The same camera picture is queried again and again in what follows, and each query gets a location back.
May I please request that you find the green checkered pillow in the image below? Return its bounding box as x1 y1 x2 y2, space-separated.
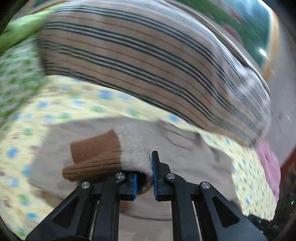
1 37 49 126

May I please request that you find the yellow bear print blanket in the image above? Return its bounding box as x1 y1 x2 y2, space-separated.
1 76 276 239

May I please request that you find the pink cloth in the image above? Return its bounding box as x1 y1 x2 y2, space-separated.
256 141 281 202

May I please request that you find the framed landscape painting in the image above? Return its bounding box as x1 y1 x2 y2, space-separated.
180 1 279 80

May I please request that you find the plaid beige quilt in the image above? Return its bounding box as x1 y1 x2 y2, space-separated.
39 1 271 146

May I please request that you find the plain green pillow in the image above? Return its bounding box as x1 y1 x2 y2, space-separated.
0 9 53 53

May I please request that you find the beige brown knit sweater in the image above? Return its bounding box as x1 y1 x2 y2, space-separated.
29 118 240 240

